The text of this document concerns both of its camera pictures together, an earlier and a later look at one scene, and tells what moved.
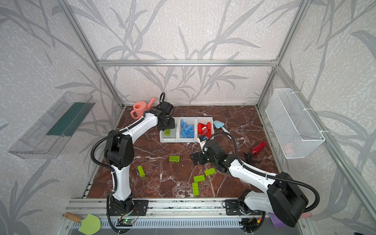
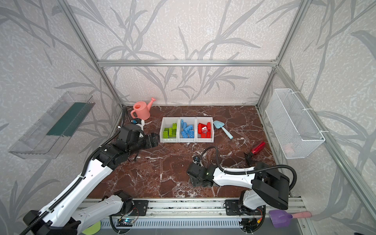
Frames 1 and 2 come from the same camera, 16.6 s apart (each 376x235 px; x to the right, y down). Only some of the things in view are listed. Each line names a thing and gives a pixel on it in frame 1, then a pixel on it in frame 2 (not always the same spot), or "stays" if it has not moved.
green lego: [141, 171] → [174, 129]
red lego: [199, 127] stays
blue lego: [184, 134] stays
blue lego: [190, 127] stays
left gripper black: [167, 123] → [151, 140]
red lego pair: [208, 127] stays
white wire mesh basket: [294, 132] stays
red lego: [207, 133] stays
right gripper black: [200, 157] → [194, 172]
